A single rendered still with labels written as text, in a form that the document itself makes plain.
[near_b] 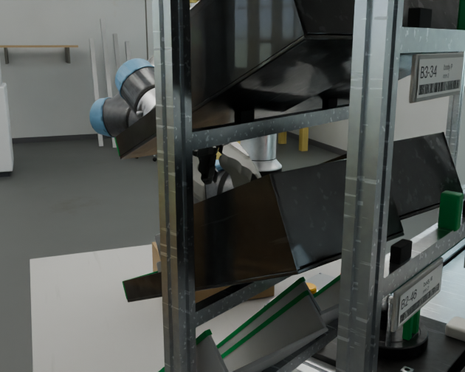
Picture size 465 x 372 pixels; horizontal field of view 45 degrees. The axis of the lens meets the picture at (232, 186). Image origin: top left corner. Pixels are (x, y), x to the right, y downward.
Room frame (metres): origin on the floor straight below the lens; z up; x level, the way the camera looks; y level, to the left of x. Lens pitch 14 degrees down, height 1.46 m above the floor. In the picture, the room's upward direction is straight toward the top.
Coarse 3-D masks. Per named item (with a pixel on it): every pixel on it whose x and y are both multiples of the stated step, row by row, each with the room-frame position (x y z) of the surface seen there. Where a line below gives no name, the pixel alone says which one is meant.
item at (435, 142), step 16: (400, 144) 0.53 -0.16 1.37; (416, 144) 0.55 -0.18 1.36; (432, 144) 0.56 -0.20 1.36; (336, 160) 0.53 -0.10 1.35; (400, 160) 0.52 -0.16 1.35; (416, 160) 0.54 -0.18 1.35; (432, 160) 0.55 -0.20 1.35; (448, 160) 0.57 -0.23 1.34; (400, 176) 0.51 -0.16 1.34; (416, 176) 0.53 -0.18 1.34; (432, 176) 0.54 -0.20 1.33; (448, 176) 0.56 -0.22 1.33; (400, 192) 0.50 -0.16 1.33; (416, 192) 0.52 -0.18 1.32; (432, 192) 0.53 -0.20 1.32; (400, 208) 0.49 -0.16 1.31; (416, 208) 0.51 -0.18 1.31; (432, 208) 0.52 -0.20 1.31
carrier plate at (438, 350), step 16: (432, 320) 0.92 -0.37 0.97; (432, 336) 0.87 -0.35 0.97; (448, 336) 0.87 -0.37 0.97; (320, 352) 0.82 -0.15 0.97; (336, 352) 0.82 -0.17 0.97; (432, 352) 0.82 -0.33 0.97; (448, 352) 0.82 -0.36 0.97; (464, 352) 0.82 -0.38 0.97; (384, 368) 0.77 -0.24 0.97; (400, 368) 0.77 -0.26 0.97; (416, 368) 0.77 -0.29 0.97; (432, 368) 0.77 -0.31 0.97; (448, 368) 0.77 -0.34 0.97
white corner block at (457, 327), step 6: (456, 318) 0.89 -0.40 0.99; (462, 318) 0.89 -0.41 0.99; (450, 324) 0.87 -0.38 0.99; (456, 324) 0.87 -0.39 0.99; (462, 324) 0.87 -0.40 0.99; (450, 330) 0.87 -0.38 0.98; (456, 330) 0.86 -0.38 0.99; (462, 330) 0.85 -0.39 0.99; (450, 336) 0.87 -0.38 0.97; (456, 336) 0.86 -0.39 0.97; (462, 336) 0.85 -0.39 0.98
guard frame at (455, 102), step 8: (464, 56) 1.61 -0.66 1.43; (464, 64) 1.62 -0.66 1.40; (464, 72) 1.62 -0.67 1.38; (464, 80) 1.63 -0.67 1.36; (456, 96) 1.61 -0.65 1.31; (456, 104) 1.61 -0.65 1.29; (448, 112) 1.62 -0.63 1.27; (456, 112) 1.61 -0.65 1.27; (448, 120) 1.62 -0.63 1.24; (456, 120) 1.61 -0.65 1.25; (448, 128) 1.62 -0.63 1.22; (456, 128) 1.60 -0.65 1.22; (448, 136) 1.62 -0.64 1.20; (456, 136) 1.61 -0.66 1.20; (448, 144) 1.62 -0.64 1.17; (456, 144) 1.62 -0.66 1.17; (456, 152) 1.62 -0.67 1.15; (456, 160) 1.63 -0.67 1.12
